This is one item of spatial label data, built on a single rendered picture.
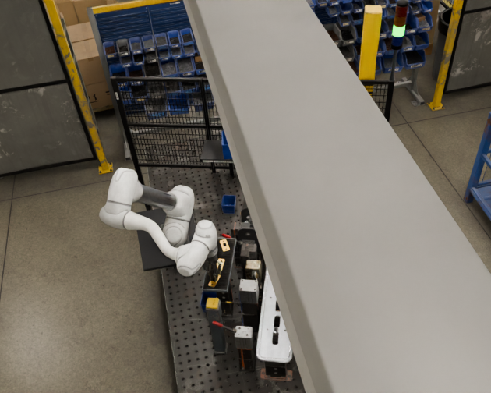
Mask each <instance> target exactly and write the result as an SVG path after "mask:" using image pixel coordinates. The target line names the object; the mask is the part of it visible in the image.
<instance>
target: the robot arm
mask: <svg viewBox="0 0 491 393"><path fill-rule="evenodd" d="M133 202H139V203H142V204H148V205H150V206H154V207H159V208H162V209H163V210H164V212H165V213H166V214H167V216H166V219H165V222H164V224H161V228H160V227H159V226H158V225H157V224H156V223H155V222H154V221H152V220H150V219H149V218H146V217H144V216H141V215H139V214H136V213H134V212H132V211H131V206H132V203H133ZM193 206H194V193H193V191H192V189H191V188H189V187H187V186H181V185H179V186H176V187H175V188H173V189H172V191H169V192H167V193H166V192H163V191H160V190H157V189H154V188H151V187H149V186H145V185H141V183H140V182H139V180H138V176H137V174H136V172H135V171H134V170H132V169H127V168H119V169H118V170H117V171H116V172H115V174H114V175H113V177H112V179H111V183H110V186H109V190H108V199H107V203H106V205H105V206H103V207H102V208H101V210H100V213H99V217H100V219H101V220H102V221H103V222H104V223H105V224H106V225H109V226H111V227H113V228H119V229H126V230H144V231H147V232H149V234H150V235H151V237H152V238H153V240H154V241H155V243H156V244H157V246H158V247H159V249H160V250H161V252H162V253H163V254H164V255H165V256H166V257H169V258H171V259H172V260H174V261H175V263H176V264H177V269H178V272H179V273H180V274H181V275H183V276H186V277H187V276H192V275H194V274H195V273H196V272H197V271H198V270H199V269H200V268H201V266H202V265H203V269H204V270H205V271H207V272H208V275H209V276H210V280H211V281H212V279H213V278H214V282H216V281H217V280H218V276H219V275H220V273H221V267H222V264H223V261H219V260H218V258H217V251H218V249H217V231H216V228H215V226H214V224H213V223H212V221H208V220H202V221H199V222H198V224H197V226H196V232H195V233H194V236H193V240H192V242H190V241H189V233H188V231H189V222H190V219H191V217H192V213H193ZM217 264H218V269H217ZM211 266H212V267H213V269H214V273H213V269H211Z"/></svg>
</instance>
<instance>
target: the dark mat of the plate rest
mask: <svg viewBox="0 0 491 393"><path fill-rule="evenodd" d="M221 240H223V239H217V249H218V251H217V258H218V259H224V265H223V267H222V270H221V273H220V278H219V280H218V281H217V284H216V285H215V287H211V286H209V285H208V284H209V283H210V276H209V275H208V272H207V273H206V277H205V282H204V286H203V288H204V289H220V290H227V287H228V278H229V274H230V269H231V260H232V256H233V251H234V246H235V239H226V240H227V243H228V246H229V249H230V250H227V251H223V249H222V246H221V243H220V241H221Z"/></svg>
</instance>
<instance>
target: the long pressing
mask: <svg viewBox="0 0 491 393"><path fill-rule="evenodd" d="M270 297H271V298H270ZM276 301H277V299H276V296H275V293H274V289H273V286H272V283H271V280H270V276H269V274H268V270H267V266H266V272H265V278H264V286H263V298H262V305H261V312H260V325H259V331H258V339H257V345H256V358H257V359H258V360H260V361H265V362H275V363H288V362H289V361H291V359H292V352H293V351H292V347H291V343H290V341H289V338H288V333H287V331H286V328H285V326H284V321H283V318H282V316H281V311H276V310H275V309H276ZM276 316H278V317H280V327H279V328H278V332H276V331H274V318H275V317H276ZM267 329H268V330H267ZM284 330H285V331H284ZM274 332H275V333H278V334H279V335H278V344H277V345H273V344H272V341H273V333H274Z"/></svg>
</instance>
